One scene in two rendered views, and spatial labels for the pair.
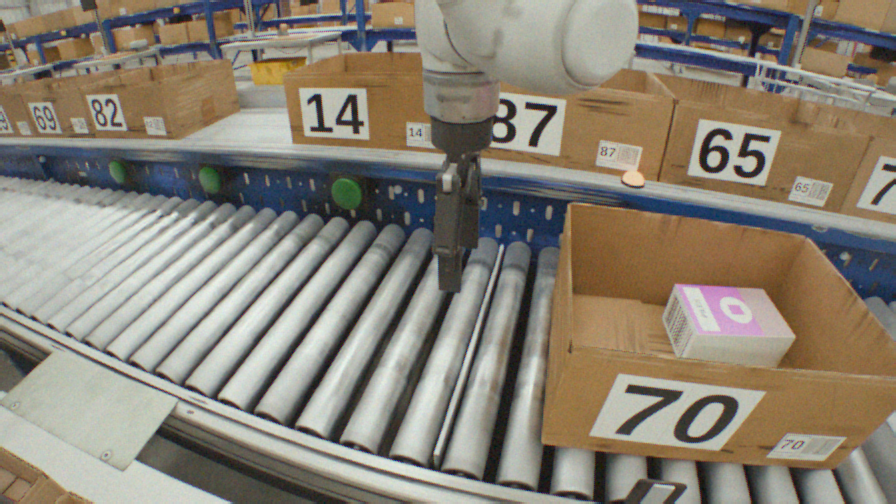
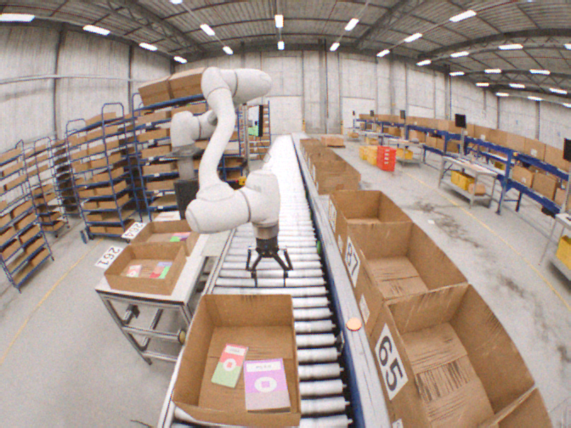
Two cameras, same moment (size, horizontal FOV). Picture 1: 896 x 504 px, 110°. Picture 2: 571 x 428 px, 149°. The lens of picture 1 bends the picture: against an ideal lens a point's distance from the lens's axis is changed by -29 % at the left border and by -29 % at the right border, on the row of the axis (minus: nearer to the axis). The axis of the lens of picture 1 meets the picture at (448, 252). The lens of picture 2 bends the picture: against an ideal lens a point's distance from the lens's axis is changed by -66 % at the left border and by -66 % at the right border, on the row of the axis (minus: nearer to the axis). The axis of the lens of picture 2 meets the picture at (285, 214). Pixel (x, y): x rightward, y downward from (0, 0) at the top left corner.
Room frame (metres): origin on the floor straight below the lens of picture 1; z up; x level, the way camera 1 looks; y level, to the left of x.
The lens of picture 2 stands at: (0.40, -0.69, 1.43)
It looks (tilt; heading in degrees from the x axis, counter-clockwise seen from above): 24 degrees down; 76
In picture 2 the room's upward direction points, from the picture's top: 2 degrees counter-clockwise
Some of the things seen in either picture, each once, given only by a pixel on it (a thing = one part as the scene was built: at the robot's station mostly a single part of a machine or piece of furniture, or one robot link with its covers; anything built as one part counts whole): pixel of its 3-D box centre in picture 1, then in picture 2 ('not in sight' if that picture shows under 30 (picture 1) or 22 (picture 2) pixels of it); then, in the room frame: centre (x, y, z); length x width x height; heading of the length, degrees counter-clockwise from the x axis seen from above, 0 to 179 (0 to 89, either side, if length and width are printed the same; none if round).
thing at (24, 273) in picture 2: not in sight; (9, 216); (-3.07, 1.45, 0.98); 0.98 x 0.49 x 1.96; 72
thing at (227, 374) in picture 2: not in sight; (230, 365); (0.31, -0.30, 0.76); 0.16 x 0.07 x 0.02; 66
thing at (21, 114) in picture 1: (39, 106); (319, 158); (1.40, 1.65, 0.96); 0.39 x 0.29 x 0.17; 75
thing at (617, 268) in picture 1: (700, 328); (244, 360); (0.36, -0.33, 0.83); 0.39 x 0.29 x 0.17; 77
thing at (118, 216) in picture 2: not in sight; (100, 176); (-1.58, 2.46, 0.98); 0.98 x 0.49 x 1.96; 163
